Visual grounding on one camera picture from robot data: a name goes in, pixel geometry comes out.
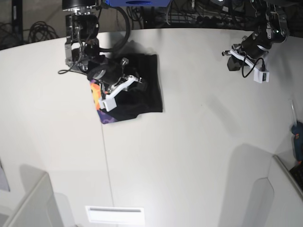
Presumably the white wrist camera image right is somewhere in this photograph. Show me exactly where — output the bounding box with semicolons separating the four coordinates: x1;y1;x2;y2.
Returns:
253;69;270;84

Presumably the blue box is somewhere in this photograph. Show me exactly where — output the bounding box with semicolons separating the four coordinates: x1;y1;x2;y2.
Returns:
106;0;170;7

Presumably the black power strip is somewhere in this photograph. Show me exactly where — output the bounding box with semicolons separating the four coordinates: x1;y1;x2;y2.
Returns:
195;16;236;28

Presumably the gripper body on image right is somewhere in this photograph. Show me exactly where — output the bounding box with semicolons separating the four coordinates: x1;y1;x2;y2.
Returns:
222;35;271;71

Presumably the blue glue gun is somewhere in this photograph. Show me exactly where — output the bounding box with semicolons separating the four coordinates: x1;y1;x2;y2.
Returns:
290;99;303;163

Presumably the black keyboard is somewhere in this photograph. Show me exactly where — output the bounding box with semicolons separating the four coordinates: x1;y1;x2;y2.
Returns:
290;163;303;189

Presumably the coiled black cable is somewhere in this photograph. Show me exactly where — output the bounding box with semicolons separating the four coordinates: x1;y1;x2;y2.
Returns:
27;21;60;44

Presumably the black robot arm on image right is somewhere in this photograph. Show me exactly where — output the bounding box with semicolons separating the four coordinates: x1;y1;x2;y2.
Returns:
222;0;289;71

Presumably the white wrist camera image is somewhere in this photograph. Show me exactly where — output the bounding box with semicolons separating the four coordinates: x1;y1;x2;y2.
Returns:
253;69;270;84
98;98;117;112

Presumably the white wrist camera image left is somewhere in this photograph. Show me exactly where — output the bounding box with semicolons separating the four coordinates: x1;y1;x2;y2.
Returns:
98;98;117;112

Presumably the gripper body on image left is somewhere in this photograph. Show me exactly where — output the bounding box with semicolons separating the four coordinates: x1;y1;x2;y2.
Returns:
87;58;147;99

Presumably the black robot arm on image left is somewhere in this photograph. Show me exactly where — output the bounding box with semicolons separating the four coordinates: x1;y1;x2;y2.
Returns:
58;0;147;99

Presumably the black T-shirt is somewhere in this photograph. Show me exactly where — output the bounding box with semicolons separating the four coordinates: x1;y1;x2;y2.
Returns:
95;41;163;124

